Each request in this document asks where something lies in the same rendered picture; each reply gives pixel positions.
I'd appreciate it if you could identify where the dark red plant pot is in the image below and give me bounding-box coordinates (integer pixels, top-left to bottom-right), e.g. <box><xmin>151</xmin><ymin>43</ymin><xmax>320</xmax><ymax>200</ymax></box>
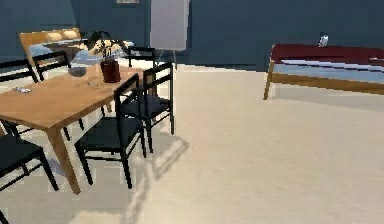
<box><xmin>100</xmin><ymin>59</ymin><xmax>122</xmax><ymax>84</ymax></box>

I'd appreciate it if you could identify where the house plant with pale leaves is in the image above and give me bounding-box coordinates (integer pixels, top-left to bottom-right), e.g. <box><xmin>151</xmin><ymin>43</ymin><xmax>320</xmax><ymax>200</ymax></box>
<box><xmin>79</xmin><ymin>30</ymin><xmax>130</xmax><ymax>63</ymax></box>

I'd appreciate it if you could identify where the grey glass bowl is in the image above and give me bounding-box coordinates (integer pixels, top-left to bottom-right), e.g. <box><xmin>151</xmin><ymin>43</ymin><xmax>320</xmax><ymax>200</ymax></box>
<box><xmin>67</xmin><ymin>63</ymin><xmax>88</xmax><ymax>78</ymax></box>

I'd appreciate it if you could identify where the pale grey floor lamp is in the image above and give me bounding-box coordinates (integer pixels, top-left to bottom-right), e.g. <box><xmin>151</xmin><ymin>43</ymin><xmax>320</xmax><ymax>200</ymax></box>
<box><xmin>149</xmin><ymin>0</ymin><xmax>191</xmax><ymax>70</ymax></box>

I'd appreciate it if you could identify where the red and wooden low sideboard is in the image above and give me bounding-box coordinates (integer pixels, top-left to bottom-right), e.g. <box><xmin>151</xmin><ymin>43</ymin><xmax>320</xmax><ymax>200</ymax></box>
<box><xmin>263</xmin><ymin>43</ymin><xmax>384</xmax><ymax>101</ymax></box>

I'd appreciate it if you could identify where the black dining chair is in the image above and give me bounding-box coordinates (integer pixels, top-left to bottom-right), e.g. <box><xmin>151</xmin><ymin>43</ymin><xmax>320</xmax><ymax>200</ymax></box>
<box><xmin>127</xmin><ymin>46</ymin><xmax>156</xmax><ymax>70</ymax></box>
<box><xmin>0</xmin><ymin>120</ymin><xmax>60</xmax><ymax>224</ymax></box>
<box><xmin>0</xmin><ymin>58</ymin><xmax>40</xmax><ymax>84</ymax></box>
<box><xmin>74</xmin><ymin>73</ymin><xmax>148</xmax><ymax>190</ymax></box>
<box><xmin>120</xmin><ymin>61</ymin><xmax>176</xmax><ymax>154</ymax></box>
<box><xmin>32</xmin><ymin>50</ymin><xmax>86</xmax><ymax>142</ymax></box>

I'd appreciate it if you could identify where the wooden dining table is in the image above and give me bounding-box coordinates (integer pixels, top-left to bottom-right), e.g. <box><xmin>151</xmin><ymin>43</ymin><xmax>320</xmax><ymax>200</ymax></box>
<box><xmin>0</xmin><ymin>63</ymin><xmax>158</xmax><ymax>196</ymax></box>

